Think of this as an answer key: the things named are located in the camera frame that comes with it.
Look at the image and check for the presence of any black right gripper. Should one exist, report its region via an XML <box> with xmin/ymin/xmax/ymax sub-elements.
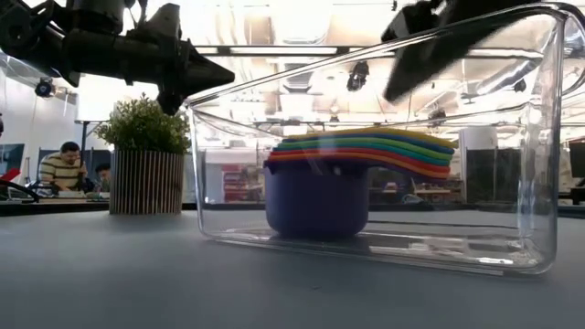
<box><xmin>385</xmin><ymin>0</ymin><xmax>545</xmax><ymax>102</ymax></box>

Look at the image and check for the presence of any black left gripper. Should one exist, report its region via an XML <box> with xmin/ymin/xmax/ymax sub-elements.
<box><xmin>127</xmin><ymin>38</ymin><xmax>236</xmax><ymax>115</ymax></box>

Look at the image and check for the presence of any yellow measuring cup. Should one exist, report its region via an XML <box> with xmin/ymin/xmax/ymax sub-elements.
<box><xmin>285</xmin><ymin>126</ymin><xmax>459</xmax><ymax>150</ymax></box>

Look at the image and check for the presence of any blue measuring cup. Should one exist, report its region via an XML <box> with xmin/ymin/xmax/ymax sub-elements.
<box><xmin>281</xmin><ymin>131</ymin><xmax>457</xmax><ymax>155</ymax></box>

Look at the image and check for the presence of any green measuring cup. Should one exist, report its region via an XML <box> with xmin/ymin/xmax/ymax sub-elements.
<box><xmin>273</xmin><ymin>136</ymin><xmax>454</xmax><ymax>162</ymax></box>

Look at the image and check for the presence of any teal measuring cup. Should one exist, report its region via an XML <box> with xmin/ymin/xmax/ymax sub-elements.
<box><xmin>272</xmin><ymin>142</ymin><xmax>452</xmax><ymax>167</ymax></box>

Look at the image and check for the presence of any red measuring cup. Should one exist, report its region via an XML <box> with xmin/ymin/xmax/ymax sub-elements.
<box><xmin>269</xmin><ymin>147</ymin><xmax>452</xmax><ymax>174</ymax></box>

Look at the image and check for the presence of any clear plastic basket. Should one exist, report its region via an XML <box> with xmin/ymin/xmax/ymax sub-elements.
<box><xmin>186</xmin><ymin>1</ymin><xmax>585</xmax><ymax>279</ymax></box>

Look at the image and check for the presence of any purple measuring cup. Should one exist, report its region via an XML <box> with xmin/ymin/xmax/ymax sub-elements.
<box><xmin>263</xmin><ymin>159</ymin><xmax>371</xmax><ymax>239</ymax></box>

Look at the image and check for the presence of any overhead rig crossbar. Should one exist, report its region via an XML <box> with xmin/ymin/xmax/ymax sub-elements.
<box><xmin>194</xmin><ymin>44</ymin><xmax>399</xmax><ymax>57</ymax></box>

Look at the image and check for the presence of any red shelving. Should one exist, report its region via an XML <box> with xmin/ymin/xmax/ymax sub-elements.
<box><xmin>222</xmin><ymin>166</ymin><xmax>257</xmax><ymax>203</ymax></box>

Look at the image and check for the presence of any potted plant in ribbed pot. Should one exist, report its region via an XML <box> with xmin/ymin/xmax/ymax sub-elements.
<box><xmin>93</xmin><ymin>93</ymin><xmax>193</xmax><ymax>216</ymax></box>

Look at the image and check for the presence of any person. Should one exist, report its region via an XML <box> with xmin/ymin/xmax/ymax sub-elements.
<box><xmin>37</xmin><ymin>140</ymin><xmax>89</xmax><ymax>193</ymax></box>
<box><xmin>93</xmin><ymin>163</ymin><xmax>112</xmax><ymax>193</ymax></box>

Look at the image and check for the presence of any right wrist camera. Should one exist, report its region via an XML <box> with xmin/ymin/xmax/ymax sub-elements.
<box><xmin>381</xmin><ymin>2</ymin><xmax>442</xmax><ymax>42</ymax></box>

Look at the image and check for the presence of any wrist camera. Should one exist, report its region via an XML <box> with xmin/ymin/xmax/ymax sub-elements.
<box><xmin>144</xmin><ymin>3</ymin><xmax>183</xmax><ymax>40</ymax></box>
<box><xmin>381</xmin><ymin>2</ymin><xmax>442</xmax><ymax>42</ymax></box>

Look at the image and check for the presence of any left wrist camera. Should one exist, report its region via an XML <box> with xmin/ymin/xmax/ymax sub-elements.
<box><xmin>144</xmin><ymin>3</ymin><xmax>183</xmax><ymax>40</ymax></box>

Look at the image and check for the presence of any black overhead camera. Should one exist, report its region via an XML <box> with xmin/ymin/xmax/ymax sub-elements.
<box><xmin>346</xmin><ymin>61</ymin><xmax>369</xmax><ymax>92</ymax></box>

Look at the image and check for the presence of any silver ventilation duct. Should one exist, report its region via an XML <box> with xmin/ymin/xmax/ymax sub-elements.
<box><xmin>282</xmin><ymin>70</ymin><xmax>316</xmax><ymax>95</ymax></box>

